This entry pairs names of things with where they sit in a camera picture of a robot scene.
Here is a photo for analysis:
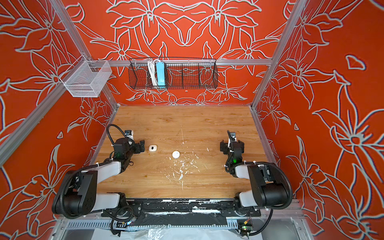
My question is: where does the black wire wall basket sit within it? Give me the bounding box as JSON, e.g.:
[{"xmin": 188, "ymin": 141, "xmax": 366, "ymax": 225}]
[{"xmin": 128, "ymin": 58, "xmax": 219, "ymax": 90}]

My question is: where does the small green circuit board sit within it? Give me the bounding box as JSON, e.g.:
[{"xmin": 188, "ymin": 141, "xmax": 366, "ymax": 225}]
[{"xmin": 239, "ymin": 221, "xmax": 253, "ymax": 236}]

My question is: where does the blue flat box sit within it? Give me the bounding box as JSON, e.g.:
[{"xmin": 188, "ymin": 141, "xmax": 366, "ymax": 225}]
[{"xmin": 156, "ymin": 62, "xmax": 166, "ymax": 88}]

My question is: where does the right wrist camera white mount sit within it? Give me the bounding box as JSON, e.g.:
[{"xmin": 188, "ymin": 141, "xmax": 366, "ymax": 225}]
[{"xmin": 228, "ymin": 132, "xmax": 237, "ymax": 149}]

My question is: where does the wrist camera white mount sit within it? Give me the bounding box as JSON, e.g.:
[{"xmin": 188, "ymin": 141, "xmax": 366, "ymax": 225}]
[
  {"xmin": 124, "ymin": 130, "xmax": 134, "ymax": 140},
  {"xmin": 228, "ymin": 132, "xmax": 237, "ymax": 149}
]

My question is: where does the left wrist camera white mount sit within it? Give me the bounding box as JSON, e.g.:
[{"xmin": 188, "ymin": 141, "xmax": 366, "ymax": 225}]
[{"xmin": 124, "ymin": 130, "xmax": 134, "ymax": 140}]

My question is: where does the clear plastic wall bin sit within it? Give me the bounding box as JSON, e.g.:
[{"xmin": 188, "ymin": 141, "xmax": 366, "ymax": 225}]
[{"xmin": 59, "ymin": 56, "xmax": 112, "ymax": 98}]

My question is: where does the white round disc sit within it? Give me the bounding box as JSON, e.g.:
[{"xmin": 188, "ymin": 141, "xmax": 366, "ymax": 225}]
[{"xmin": 172, "ymin": 151, "xmax": 181, "ymax": 159}]

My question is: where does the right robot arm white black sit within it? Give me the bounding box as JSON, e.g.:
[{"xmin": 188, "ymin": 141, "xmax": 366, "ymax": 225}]
[{"xmin": 220, "ymin": 131, "xmax": 293, "ymax": 210}]

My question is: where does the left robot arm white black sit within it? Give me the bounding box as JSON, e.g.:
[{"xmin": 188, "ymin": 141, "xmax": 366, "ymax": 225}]
[{"xmin": 52, "ymin": 124, "xmax": 146, "ymax": 220}]

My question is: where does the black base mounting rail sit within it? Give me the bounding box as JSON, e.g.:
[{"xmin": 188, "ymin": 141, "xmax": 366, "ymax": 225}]
[{"xmin": 117, "ymin": 199, "xmax": 261, "ymax": 228}]

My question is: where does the white coiled cable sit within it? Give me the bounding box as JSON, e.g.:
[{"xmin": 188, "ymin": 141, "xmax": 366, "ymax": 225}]
[{"xmin": 147, "ymin": 59, "xmax": 158, "ymax": 88}]

